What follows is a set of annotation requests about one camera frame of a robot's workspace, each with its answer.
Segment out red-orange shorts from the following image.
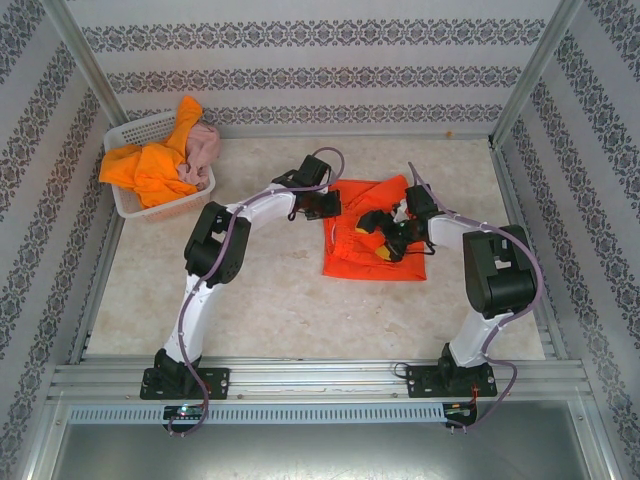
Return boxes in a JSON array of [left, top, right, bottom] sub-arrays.
[[321, 174, 428, 282]]

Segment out pale pink shorts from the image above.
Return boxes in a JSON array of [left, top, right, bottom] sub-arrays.
[[177, 122, 222, 191]]

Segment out yellow-orange shorts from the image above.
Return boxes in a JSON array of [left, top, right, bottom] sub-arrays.
[[98, 95, 204, 210]]

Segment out white plastic laundry basket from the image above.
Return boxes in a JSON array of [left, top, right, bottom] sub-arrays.
[[103, 110, 217, 224]]

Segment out grey metal sheet panel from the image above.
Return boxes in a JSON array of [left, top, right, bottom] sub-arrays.
[[49, 422, 611, 480]]

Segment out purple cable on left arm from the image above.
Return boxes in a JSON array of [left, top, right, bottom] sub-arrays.
[[167, 147, 347, 437]]

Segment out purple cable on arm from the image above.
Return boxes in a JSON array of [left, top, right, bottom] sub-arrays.
[[167, 147, 347, 437], [407, 160, 545, 432]]

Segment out aluminium rail along patterned wall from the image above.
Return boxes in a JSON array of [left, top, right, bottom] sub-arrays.
[[214, 124, 496, 140]]

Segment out aluminium side rail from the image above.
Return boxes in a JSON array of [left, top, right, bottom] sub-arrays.
[[489, 139, 569, 359], [67, 199, 124, 364]]

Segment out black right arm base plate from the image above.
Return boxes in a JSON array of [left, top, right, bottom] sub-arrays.
[[405, 363, 496, 399]]

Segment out aluminium mounting rail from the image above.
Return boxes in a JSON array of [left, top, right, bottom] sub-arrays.
[[47, 357, 594, 401]]

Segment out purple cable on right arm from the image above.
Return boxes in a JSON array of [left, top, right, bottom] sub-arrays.
[[407, 160, 545, 432]]

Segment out grey slotted cable duct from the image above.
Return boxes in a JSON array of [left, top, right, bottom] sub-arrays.
[[67, 403, 446, 424]]

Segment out aluminium corner post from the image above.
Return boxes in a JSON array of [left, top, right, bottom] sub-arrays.
[[42, 0, 126, 126], [492, 0, 584, 146]]

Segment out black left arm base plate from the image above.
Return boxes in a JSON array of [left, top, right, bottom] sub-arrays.
[[141, 367, 230, 401]]

